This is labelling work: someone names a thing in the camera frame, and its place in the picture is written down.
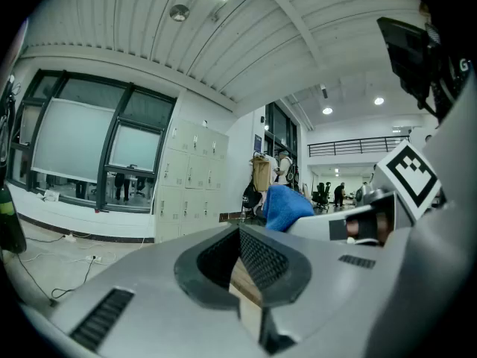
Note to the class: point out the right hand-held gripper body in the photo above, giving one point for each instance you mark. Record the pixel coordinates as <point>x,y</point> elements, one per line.
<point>406,177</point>

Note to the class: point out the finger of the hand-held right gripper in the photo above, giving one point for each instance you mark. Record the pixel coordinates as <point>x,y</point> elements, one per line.
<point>316,226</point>

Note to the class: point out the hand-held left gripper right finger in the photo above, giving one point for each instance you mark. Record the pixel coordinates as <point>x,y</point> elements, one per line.
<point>335,293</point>

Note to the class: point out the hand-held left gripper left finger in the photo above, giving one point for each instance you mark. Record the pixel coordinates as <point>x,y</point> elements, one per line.
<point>149,311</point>

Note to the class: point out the blue wiping cloth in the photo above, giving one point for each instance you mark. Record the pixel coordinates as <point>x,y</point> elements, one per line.
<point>285,207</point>

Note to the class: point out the grey metal locker cabinet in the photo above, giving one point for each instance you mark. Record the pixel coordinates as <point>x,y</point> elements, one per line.
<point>197,200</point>

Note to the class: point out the grey metal locker door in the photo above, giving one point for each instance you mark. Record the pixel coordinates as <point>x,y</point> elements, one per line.
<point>175,170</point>

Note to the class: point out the large black-framed glass window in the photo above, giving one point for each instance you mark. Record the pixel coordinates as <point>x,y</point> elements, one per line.
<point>279,125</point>

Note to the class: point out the person's right hand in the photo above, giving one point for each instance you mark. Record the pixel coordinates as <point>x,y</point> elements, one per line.
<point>384,229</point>

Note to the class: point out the black office chair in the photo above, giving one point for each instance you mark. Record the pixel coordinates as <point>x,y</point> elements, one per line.
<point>321,194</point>

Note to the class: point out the black balcony railing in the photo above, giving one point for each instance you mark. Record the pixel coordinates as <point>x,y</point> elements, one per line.
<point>357,144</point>

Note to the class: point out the black printed tote bag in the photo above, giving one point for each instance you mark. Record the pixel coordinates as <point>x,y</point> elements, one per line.
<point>251,196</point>

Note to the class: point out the clear water bottle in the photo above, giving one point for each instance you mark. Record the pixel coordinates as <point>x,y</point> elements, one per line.
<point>243,215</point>

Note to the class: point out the white power strip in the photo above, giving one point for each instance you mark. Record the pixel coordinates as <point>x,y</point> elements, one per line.
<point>94,259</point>
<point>70,237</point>

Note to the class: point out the round ceiling downlight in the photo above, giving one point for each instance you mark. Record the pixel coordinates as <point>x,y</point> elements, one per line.
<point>379,101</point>
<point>327,110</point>

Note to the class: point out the small frosted window panel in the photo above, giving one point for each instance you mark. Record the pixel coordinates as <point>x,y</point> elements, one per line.
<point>136,147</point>

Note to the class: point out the black equipment stand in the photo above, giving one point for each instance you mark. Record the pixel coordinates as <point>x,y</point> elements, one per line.
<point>11,218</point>

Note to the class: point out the large frosted window panel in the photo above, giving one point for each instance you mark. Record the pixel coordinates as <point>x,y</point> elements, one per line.
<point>74,140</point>

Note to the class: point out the round grey ceiling fixture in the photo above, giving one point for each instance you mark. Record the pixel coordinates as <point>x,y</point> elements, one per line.
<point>179,12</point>

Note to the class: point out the blue wall sign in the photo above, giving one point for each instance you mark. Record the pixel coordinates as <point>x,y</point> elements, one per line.
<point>258,142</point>

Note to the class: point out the black camera rig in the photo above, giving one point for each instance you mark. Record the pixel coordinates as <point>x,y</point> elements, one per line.
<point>406,58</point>

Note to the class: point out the black window frame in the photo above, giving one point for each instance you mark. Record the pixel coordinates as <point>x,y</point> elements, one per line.
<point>112,151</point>

